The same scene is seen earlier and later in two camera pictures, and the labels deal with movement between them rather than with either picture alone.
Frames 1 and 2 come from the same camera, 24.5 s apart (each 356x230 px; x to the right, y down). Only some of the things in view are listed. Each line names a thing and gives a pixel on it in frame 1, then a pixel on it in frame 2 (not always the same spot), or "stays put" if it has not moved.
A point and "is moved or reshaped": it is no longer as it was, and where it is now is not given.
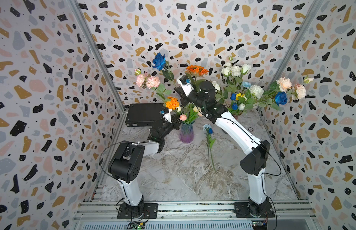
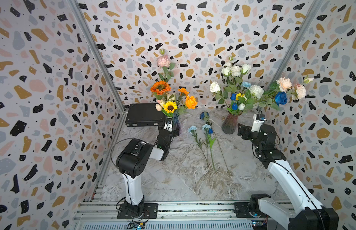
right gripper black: x=184 y=98 → x=242 y=131
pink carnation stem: x=151 y=82 → x=163 y=61
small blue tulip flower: x=211 y=141 stays put
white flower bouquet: x=236 y=96 stays put
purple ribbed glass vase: x=186 y=132 is moved or reshaped
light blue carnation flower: x=207 y=127 stays put
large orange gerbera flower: x=196 y=70 → x=160 y=86
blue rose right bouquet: x=281 y=98 stays put
